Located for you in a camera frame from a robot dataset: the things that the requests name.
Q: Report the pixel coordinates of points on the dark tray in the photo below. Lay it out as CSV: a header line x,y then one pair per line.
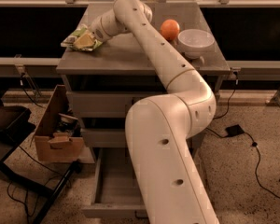
x,y
14,121

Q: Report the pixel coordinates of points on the orange fruit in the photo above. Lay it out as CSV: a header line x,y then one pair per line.
x,y
170,29

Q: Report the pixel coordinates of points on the black power adapter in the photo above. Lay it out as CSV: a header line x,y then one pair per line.
x,y
234,130

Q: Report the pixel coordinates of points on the top grey drawer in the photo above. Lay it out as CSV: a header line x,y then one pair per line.
x,y
104,104

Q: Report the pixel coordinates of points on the white bowl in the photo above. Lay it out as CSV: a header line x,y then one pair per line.
x,y
195,42

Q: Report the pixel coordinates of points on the grey drawer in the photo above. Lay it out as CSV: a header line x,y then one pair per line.
x,y
104,137
115,187
104,104

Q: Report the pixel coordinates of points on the grey drawer cabinet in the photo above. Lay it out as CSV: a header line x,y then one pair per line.
x,y
120,64

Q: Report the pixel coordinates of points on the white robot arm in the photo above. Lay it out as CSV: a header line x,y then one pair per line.
x,y
157,127

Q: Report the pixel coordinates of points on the black table stand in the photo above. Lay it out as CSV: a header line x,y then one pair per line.
x,y
8,144

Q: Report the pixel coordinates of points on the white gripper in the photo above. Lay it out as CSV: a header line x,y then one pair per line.
x,y
97,30

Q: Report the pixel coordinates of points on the bottom grey drawer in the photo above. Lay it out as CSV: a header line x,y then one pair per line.
x,y
115,187

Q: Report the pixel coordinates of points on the jar in cardboard box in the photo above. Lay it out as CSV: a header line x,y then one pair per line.
x,y
66,124

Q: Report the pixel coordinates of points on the middle grey drawer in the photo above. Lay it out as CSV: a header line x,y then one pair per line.
x,y
104,137

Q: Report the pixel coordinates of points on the cardboard box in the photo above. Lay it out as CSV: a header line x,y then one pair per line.
x,y
51,145

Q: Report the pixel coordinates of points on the green jalapeno chip bag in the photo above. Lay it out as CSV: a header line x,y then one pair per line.
x,y
69,41

